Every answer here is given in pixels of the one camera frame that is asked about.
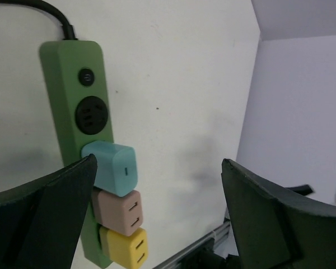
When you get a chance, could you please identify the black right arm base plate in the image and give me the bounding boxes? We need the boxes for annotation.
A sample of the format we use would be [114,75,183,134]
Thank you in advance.
[166,238,241,269]

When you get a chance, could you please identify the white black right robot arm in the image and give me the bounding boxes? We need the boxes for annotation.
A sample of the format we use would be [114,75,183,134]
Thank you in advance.
[287,179,336,205]

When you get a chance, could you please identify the green power strip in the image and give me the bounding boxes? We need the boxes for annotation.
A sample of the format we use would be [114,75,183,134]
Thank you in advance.
[39,40,115,269]

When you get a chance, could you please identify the light blue plug adapter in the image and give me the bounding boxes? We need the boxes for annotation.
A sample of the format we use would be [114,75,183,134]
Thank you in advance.
[81,141,138,197]

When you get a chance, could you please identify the yellow plug adapter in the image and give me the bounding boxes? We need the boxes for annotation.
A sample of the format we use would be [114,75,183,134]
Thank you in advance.
[99,226,148,269]

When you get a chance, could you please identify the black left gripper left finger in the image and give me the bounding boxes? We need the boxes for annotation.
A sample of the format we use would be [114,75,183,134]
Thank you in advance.
[0,154,97,268]

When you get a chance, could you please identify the black power cord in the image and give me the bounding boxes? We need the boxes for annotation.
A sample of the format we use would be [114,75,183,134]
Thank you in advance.
[0,0,78,40]

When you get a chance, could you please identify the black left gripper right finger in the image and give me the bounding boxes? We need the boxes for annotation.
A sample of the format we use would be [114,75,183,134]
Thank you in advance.
[221,159,336,268]

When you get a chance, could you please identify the aluminium front rail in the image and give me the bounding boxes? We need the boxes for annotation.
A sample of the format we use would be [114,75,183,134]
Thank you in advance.
[154,218,230,269]

